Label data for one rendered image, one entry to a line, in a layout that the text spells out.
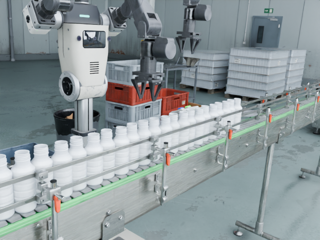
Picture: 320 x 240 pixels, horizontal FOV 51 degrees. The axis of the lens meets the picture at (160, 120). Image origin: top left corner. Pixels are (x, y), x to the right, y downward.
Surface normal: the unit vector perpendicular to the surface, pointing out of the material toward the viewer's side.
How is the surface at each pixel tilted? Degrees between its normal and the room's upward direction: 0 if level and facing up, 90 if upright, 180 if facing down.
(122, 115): 90
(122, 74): 90
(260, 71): 89
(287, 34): 90
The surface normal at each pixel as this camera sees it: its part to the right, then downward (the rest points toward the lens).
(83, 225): 0.76, 0.21
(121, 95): -0.55, 0.18
